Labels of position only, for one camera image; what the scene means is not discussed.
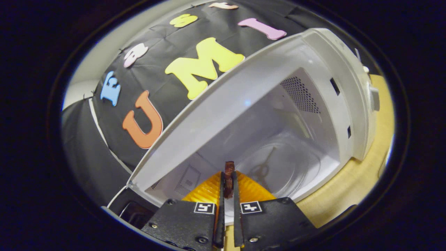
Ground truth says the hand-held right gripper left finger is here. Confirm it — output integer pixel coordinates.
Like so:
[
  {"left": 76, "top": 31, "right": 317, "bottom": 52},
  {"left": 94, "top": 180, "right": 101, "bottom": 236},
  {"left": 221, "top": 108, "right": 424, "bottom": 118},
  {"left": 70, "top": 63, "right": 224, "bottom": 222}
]
[{"left": 141, "top": 170, "right": 225, "bottom": 251}]

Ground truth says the white microwave oven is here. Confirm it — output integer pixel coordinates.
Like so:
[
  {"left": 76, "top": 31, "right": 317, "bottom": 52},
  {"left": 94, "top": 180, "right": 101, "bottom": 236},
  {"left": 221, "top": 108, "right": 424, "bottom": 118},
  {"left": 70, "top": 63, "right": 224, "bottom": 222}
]
[{"left": 103, "top": 28, "right": 381, "bottom": 229}]

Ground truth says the glass turntable plate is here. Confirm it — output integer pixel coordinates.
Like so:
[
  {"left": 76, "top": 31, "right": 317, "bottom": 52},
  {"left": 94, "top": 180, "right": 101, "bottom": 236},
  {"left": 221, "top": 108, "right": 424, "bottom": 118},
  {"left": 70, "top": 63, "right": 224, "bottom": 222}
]
[{"left": 237, "top": 134, "right": 323, "bottom": 210}]

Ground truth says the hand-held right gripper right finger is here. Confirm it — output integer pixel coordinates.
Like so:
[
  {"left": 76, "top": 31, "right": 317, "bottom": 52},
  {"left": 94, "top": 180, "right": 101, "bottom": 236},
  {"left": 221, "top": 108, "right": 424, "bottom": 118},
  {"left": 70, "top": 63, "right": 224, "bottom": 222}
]
[{"left": 232, "top": 170, "right": 318, "bottom": 251}]

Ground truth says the black backdrop cloth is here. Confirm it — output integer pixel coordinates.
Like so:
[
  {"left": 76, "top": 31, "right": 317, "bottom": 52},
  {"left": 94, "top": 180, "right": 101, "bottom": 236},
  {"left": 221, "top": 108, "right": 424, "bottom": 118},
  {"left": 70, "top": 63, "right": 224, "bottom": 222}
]
[{"left": 61, "top": 0, "right": 307, "bottom": 210}]

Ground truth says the brown meat piece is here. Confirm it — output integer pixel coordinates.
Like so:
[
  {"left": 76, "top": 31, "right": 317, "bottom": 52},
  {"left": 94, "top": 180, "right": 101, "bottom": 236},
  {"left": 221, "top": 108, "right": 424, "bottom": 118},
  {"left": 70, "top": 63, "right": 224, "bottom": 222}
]
[{"left": 224, "top": 161, "right": 236, "bottom": 199}]

